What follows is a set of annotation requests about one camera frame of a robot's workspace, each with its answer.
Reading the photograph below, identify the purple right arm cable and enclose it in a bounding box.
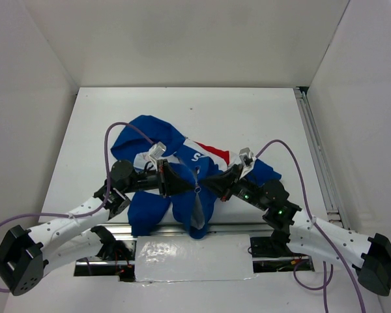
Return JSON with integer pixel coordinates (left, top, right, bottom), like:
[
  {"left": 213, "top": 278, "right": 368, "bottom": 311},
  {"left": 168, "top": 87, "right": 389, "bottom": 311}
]
[{"left": 253, "top": 139, "right": 368, "bottom": 313}]

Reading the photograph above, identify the aluminium side rail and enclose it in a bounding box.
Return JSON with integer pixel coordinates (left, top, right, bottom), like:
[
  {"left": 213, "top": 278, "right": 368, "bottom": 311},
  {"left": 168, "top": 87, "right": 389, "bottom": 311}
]
[{"left": 293, "top": 87, "right": 351, "bottom": 230}]

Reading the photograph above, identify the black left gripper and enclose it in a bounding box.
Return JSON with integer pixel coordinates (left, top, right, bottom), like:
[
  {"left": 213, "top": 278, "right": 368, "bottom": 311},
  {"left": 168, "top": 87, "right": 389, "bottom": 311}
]
[{"left": 123, "top": 159, "right": 194, "bottom": 198}]

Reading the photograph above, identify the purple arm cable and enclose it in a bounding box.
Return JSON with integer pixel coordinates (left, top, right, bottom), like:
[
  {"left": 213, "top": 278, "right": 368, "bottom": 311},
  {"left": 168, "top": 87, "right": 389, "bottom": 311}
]
[
  {"left": 0, "top": 121, "right": 157, "bottom": 293},
  {"left": 253, "top": 139, "right": 368, "bottom": 313}
]

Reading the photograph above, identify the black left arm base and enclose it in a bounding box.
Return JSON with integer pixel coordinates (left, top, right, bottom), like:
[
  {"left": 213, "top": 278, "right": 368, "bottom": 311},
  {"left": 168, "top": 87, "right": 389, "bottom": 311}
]
[{"left": 74, "top": 239, "right": 137, "bottom": 282}]

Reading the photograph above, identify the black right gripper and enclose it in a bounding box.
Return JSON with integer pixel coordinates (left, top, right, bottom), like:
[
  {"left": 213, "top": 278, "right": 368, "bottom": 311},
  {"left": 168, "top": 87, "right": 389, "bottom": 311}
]
[{"left": 199, "top": 163, "right": 269, "bottom": 211}]

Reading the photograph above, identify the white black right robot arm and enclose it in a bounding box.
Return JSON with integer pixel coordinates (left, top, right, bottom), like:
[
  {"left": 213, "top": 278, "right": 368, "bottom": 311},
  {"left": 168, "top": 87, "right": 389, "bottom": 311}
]
[{"left": 200, "top": 166, "right": 391, "bottom": 297}]

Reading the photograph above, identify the blue white red jacket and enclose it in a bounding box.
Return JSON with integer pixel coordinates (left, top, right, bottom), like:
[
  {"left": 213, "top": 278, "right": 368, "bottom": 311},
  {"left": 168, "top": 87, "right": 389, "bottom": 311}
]
[{"left": 109, "top": 113, "right": 283, "bottom": 241}]

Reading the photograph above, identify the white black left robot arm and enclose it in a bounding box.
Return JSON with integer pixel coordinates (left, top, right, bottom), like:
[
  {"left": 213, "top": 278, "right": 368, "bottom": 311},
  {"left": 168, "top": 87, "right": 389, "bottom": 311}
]
[{"left": 0, "top": 160, "right": 195, "bottom": 296}]

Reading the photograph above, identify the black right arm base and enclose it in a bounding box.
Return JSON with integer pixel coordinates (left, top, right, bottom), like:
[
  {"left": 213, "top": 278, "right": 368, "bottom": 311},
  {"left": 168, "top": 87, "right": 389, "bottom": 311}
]
[{"left": 248, "top": 237, "right": 314, "bottom": 273}]

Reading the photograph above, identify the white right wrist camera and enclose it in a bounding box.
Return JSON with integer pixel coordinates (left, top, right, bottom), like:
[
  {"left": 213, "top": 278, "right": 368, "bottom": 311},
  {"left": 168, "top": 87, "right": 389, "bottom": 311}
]
[{"left": 239, "top": 147, "right": 257, "bottom": 177}]

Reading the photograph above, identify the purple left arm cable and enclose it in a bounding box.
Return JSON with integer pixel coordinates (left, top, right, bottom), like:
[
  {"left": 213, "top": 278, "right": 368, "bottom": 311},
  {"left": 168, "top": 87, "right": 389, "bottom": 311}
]
[{"left": 0, "top": 121, "right": 157, "bottom": 293}]

